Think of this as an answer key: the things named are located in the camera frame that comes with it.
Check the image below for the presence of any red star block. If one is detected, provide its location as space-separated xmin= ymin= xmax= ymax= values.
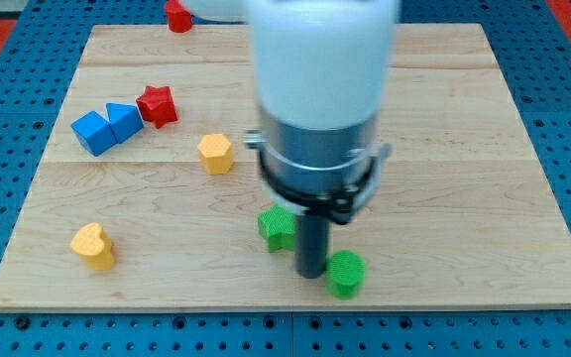
xmin=136 ymin=86 xmax=178 ymax=129

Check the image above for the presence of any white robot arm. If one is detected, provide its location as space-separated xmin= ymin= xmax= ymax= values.
xmin=185 ymin=0 xmax=400 ymax=279

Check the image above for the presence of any blue cube block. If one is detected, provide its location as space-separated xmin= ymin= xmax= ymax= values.
xmin=70 ymin=111 xmax=117 ymax=157

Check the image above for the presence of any blue triangle block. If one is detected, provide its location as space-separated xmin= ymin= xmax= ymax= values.
xmin=106 ymin=103 xmax=144 ymax=144

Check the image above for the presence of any red block at top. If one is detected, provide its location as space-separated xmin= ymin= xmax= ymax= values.
xmin=164 ymin=0 xmax=192 ymax=33

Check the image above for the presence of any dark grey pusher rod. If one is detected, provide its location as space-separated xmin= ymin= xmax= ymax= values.
xmin=294 ymin=215 xmax=330 ymax=279

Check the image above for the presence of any green cylinder block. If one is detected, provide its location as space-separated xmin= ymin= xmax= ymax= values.
xmin=326 ymin=250 xmax=366 ymax=299

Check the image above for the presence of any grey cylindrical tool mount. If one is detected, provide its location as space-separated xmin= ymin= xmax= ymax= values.
xmin=245 ymin=107 xmax=392 ymax=225

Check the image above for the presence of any wooden board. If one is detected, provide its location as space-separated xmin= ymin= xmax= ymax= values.
xmin=0 ymin=24 xmax=571 ymax=313

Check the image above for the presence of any yellow heart block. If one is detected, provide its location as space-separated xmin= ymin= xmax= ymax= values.
xmin=70 ymin=222 xmax=115 ymax=271

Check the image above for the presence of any green star block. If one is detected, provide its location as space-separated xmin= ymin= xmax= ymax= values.
xmin=257 ymin=204 xmax=295 ymax=253

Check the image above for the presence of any yellow hexagon block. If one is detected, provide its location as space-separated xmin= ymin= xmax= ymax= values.
xmin=197 ymin=134 xmax=234 ymax=175

